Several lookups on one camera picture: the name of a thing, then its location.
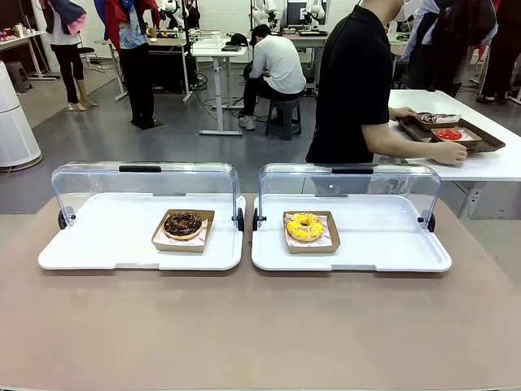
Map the person's left hand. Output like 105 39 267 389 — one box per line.
388 106 417 121

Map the person's right hand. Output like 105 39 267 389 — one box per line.
431 140 468 166

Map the white printed paper liner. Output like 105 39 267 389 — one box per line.
437 129 481 143
158 217 209 248
286 215 329 248

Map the dark brown serving tray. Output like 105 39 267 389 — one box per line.
396 112 506 156

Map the person's right forearm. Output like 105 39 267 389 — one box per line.
368 134 439 159

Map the person in black shirt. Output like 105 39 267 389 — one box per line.
304 0 408 165

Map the person in dark long coat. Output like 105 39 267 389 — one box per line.
401 0 500 98

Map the person in black trousers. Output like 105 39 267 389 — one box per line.
475 0 521 103

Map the seated person in white shirt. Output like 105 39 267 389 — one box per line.
238 24 308 131

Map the yellow sprinkled donut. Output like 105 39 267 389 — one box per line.
286 212 326 243

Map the yellow donut in box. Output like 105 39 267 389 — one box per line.
282 210 342 256

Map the chocolate sprinkled donut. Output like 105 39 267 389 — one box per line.
163 210 204 240

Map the chocolate donut in box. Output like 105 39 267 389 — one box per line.
151 209 216 253

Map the person in blue patterned jacket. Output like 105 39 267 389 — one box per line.
94 0 162 128

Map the person in white top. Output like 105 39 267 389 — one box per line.
42 0 99 112

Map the large white table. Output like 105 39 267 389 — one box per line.
382 88 521 221

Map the clear plastic display lid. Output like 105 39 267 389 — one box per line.
50 160 246 230
252 162 443 232

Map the white display tray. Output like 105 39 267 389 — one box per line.
251 193 453 273
37 193 247 272

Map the dark grey plastic stool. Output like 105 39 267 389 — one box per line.
265 97 303 142

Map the white height adjustable desk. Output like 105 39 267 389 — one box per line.
190 34 254 136

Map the white framed lab desk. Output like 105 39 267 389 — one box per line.
95 34 195 103

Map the black office chair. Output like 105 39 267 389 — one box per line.
76 32 106 73

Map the white air purifier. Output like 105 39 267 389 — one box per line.
0 59 43 169

